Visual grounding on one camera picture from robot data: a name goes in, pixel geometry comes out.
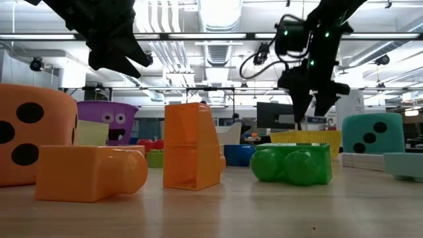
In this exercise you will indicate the black computer monitor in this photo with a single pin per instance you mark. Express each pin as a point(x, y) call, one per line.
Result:
point(274, 115)

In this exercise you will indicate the small red toy block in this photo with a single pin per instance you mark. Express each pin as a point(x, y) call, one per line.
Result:
point(159, 144)
point(144, 144)

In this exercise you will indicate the purple monster face bucket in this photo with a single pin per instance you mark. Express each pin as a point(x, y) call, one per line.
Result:
point(99, 110)

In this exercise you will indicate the teal foam dice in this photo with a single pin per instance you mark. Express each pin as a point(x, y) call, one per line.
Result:
point(363, 125)

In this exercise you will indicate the silver ventilation duct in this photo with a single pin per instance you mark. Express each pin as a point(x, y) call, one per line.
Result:
point(218, 16)

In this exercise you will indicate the orange foam dice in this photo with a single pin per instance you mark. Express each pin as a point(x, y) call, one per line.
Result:
point(53, 129)

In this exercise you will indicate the long orange toy block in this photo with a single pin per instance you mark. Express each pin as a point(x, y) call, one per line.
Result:
point(72, 175)

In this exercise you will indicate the lime green toy block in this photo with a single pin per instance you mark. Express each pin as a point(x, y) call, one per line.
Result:
point(155, 159)

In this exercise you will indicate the short orange toy block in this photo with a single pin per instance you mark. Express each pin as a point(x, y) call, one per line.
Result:
point(185, 132)

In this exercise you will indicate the white plastic bin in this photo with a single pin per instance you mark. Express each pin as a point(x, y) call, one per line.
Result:
point(231, 135)

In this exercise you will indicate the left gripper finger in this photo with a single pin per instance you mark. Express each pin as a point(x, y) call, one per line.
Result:
point(105, 59)
point(135, 53)

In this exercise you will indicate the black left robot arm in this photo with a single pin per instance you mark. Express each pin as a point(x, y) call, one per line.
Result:
point(56, 6)

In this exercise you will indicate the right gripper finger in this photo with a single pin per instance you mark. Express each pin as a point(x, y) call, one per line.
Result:
point(299, 102)
point(324, 102)

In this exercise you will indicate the teal toy block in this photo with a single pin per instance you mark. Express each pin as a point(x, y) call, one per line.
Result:
point(403, 165)

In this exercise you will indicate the blue toy block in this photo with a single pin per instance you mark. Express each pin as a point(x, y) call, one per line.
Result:
point(238, 155)

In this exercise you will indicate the yellow plastic basket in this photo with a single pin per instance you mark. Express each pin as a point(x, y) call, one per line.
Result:
point(307, 137)

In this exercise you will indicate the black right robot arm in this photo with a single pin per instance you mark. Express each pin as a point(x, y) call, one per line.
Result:
point(333, 10)

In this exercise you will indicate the black ceiling spotlight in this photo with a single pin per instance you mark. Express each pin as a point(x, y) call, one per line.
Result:
point(262, 53)
point(382, 59)
point(36, 64)

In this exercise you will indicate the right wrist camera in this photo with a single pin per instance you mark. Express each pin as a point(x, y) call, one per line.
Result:
point(292, 41)

